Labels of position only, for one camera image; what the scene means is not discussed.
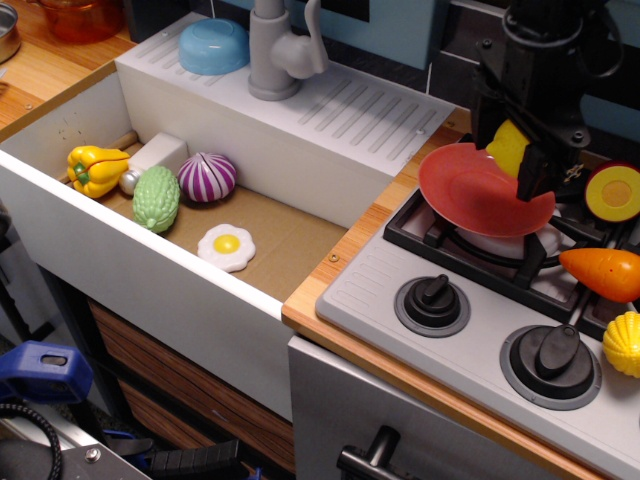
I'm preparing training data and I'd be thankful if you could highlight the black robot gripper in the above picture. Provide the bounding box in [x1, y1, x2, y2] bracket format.
[470, 30, 590, 202]

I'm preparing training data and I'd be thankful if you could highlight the yellow toy lemon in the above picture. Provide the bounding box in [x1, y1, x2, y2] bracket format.
[486, 120, 530, 178]

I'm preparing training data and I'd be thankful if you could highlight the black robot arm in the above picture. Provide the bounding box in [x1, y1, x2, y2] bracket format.
[471, 1, 624, 201]

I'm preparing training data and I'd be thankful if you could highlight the pink plastic plate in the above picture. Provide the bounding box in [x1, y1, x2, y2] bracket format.
[418, 143, 556, 238]

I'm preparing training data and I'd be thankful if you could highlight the halved toy plum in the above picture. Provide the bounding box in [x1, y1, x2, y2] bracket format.
[584, 162, 639, 223]

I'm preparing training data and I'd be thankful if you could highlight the black stove grate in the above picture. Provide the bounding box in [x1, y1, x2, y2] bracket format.
[383, 177, 639, 339]

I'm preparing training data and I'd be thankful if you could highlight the orange toy carrot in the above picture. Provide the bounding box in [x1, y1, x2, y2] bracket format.
[559, 248, 639, 303]

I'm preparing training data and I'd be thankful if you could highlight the left black stove knob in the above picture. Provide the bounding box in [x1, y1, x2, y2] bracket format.
[394, 274, 471, 338]

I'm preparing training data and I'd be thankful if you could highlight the black stove knob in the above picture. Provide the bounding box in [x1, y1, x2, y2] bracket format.
[394, 274, 471, 338]
[500, 325, 602, 411]

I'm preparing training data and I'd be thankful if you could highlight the grey toy stove top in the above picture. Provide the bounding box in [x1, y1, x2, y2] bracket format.
[314, 219, 640, 479]

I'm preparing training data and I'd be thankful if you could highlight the yellow toy corn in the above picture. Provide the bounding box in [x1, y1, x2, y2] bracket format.
[602, 311, 639, 379]

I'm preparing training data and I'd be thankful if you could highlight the right black stove knob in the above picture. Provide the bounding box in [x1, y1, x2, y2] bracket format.
[500, 325, 602, 411]

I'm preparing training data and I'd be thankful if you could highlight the grey toy faucet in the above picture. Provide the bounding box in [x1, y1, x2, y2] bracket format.
[248, 0, 329, 101]

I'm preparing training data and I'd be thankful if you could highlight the toy fried egg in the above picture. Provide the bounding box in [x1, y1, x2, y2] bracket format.
[197, 224, 256, 273]

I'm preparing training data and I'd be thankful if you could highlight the purple striped toy onion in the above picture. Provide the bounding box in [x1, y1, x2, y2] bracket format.
[177, 152, 237, 203]

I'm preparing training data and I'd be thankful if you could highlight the blue plastic bowl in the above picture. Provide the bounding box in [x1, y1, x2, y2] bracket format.
[178, 18, 250, 76]

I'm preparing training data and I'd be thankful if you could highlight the white toy sink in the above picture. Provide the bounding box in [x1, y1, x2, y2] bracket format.
[1, 15, 452, 418]

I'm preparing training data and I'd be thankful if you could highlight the white toy salt shaker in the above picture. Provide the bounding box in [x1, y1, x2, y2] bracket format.
[119, 132, 189, 196]

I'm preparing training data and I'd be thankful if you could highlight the green toy bitter gourd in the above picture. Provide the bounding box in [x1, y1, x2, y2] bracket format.
[133, 166, 181, 233]

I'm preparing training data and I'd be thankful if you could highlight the yellow toy bell pepper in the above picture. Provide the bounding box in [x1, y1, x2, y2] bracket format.
[67, 145, 130, 199]

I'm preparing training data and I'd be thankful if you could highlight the orange transparent container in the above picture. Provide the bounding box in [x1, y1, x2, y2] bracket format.
[31, 0, 125, 44]

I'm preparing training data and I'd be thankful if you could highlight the metal pot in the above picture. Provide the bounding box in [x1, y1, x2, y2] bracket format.
[0, 2, 22, 63]

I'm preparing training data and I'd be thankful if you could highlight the black oven door handle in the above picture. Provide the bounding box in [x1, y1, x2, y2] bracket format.
[337, 426, 401, 480]

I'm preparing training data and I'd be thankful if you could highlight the blue clamp handle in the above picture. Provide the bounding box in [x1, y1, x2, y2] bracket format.
[1, 341, 94, 404]

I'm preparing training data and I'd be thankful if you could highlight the black braided cable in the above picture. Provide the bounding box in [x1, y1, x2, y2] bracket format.
[0, 402, 64, 480]

